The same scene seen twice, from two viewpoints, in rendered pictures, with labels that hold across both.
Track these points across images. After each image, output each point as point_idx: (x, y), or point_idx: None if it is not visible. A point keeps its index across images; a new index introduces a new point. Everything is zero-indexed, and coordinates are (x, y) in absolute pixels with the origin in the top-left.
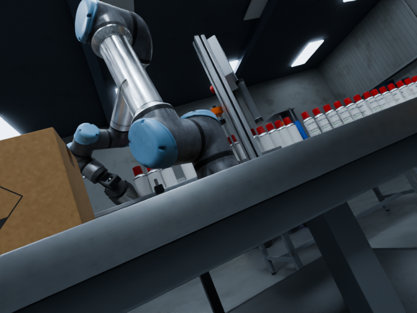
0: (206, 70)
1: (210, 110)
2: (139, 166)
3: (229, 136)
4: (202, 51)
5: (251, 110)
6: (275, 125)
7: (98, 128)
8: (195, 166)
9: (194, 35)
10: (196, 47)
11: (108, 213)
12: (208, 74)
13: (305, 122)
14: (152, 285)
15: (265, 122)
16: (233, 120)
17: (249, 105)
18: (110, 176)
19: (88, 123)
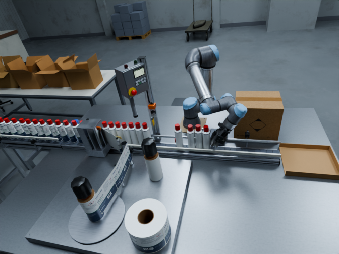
0: (148, 80)
1: (155, 104)
2: (204, 125)
3: (154, 119)
4: (148, 68)
5: (135, 109)
6: (113, 124)
7: (220, 98)
8: (198, 114)
9: (145, 56)
10: (145, 63)
11: (228, 140)
12: (149, 83)
13: (96, 126)
14: None
15: (94, 128)
16: (156, 110)
17: (135, 106)
18: (222, 123)
19: (224, 93)
